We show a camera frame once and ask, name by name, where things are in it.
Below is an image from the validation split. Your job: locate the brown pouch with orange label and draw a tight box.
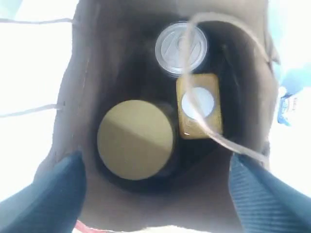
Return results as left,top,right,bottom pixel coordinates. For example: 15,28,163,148
73,220,99,233

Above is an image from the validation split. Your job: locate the small white blue carton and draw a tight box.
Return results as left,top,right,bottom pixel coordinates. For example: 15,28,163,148
277,86,299,127

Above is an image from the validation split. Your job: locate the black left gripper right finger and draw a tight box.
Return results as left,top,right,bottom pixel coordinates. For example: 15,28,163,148
229,153,311,233

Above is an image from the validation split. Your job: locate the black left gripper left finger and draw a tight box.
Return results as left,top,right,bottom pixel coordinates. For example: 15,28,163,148
0,151,86,233

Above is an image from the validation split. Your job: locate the clear can of dark grains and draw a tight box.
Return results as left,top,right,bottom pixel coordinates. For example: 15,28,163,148
155,21,209,78

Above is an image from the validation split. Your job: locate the brown paper bag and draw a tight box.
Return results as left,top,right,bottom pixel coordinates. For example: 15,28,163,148
30,0,280,233

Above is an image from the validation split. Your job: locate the clear jar with gold lid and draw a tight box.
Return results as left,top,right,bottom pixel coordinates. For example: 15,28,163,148
97,100,178,181

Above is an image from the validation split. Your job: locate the yellow millet plastic bottle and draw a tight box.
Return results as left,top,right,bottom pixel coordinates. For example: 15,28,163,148
176,73,223,140

